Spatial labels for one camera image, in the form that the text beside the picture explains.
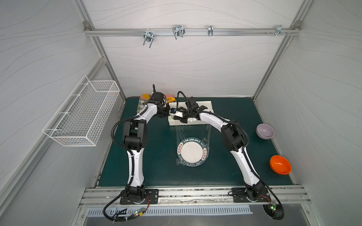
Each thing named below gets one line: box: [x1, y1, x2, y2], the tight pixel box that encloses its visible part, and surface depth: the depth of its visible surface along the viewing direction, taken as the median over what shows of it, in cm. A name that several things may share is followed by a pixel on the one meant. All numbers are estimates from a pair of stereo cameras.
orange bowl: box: [269, 154, 292, 175], surface depth 84 cm
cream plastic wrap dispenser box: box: [168, 100, 214, 124], surface depth 85 cm
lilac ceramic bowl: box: [255, 123, 275, 140], surface depth 98 cm
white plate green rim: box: [177, 137, 208, 167], surface depth 91 cm
